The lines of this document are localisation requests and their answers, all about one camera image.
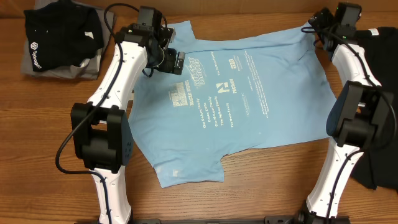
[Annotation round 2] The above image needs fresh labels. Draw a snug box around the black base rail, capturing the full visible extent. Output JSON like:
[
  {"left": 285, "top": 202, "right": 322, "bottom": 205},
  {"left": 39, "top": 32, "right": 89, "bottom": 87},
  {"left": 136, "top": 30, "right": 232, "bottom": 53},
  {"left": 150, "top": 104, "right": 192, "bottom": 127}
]
[{"left": 74, "top": 215, "right": 352, "bottom": 224}]

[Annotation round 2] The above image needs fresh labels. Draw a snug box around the grey folded shirt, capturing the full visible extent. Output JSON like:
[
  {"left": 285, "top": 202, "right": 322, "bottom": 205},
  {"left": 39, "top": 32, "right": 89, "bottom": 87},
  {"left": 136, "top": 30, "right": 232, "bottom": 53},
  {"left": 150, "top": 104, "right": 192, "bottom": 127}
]
[{"left": 21, "top": 1, "right": 115, "bottom": 80}]

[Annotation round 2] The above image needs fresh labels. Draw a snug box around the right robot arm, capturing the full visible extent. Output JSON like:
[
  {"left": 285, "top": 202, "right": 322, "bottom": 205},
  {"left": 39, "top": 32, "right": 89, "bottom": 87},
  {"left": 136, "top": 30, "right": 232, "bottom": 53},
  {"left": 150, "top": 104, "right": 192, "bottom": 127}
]
[{"left": 265, "top": 2, "right": 395, "bottom": 223}]

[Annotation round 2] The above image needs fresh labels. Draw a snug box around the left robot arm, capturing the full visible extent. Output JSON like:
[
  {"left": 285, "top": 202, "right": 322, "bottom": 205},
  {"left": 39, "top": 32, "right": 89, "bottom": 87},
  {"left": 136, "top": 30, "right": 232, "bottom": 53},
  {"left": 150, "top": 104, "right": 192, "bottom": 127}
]
[{"left": 61, "top": 6, "right": 185, "bottom": 223}]

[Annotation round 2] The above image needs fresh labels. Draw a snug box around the light blue t-shirt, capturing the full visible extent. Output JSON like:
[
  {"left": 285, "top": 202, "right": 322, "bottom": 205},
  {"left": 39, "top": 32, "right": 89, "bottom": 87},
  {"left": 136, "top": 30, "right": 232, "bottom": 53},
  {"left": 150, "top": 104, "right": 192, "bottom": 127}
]
[{"left": 129, "top": 21, "right": 336, "bottom": 187}]

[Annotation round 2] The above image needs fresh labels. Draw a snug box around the black folded shirt with logo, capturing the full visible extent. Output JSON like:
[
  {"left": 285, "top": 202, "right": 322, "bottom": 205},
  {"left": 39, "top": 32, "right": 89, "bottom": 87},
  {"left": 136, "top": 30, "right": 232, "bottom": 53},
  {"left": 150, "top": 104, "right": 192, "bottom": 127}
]
[{"left": 24, "top": 1, "right": 104, "bottom": 72}]

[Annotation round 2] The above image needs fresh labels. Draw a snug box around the black t-shirt on right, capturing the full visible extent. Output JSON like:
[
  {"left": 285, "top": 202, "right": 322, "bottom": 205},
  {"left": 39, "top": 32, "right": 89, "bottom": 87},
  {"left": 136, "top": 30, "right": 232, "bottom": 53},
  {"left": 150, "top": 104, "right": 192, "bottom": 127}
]
[{"left": 351, "top": 27, "right": 397, "bottom": 190}]

